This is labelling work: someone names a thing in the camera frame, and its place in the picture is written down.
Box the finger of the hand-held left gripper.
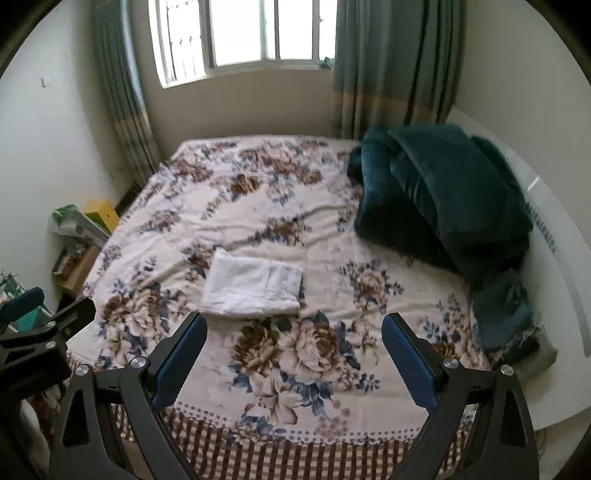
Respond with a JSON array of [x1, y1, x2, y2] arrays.
[[0, 287, 46, 333], [0, 298, 96, 365]]

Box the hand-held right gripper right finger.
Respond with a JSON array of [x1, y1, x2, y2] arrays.
[[381, 312, 540, 480]]

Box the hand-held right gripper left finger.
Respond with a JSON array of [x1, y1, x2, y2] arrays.
[[48, 311, 208, 480]]

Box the white pants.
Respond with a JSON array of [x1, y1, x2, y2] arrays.
[[201, 248, 304, 318]]

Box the teal storage rack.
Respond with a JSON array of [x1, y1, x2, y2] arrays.
[[0, 272, 49, 333]]

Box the wooden nightstand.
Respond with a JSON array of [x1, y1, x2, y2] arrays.
[[53, 240, 102, 296]]

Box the green and white package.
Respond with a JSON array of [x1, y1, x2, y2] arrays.
[[51, 204, 112, 245]]

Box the dark teal fringed scarf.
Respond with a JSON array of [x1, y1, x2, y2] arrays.
[[471, 270, 548, 365]]

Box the yellow box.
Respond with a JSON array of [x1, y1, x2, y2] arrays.
[[84, 199, 118, 234]]

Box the grey cloth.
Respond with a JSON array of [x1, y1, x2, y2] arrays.
[[522, 337, 558, 376]]

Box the floral bed sheet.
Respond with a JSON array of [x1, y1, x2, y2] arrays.
[[65, 135, 490, 480]]

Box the teal plush blanket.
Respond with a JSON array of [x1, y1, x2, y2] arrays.
[[347, 124, 534, 282]]

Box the white headboard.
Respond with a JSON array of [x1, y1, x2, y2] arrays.
[[450, 107, 591, 430]]

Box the green striped curtain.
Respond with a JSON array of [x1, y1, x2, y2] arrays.
[[332, 0, 467, 139], [92, 0, 161, 178]]

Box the barred window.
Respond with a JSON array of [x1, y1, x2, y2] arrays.
[[148, 0, 338, 88]]

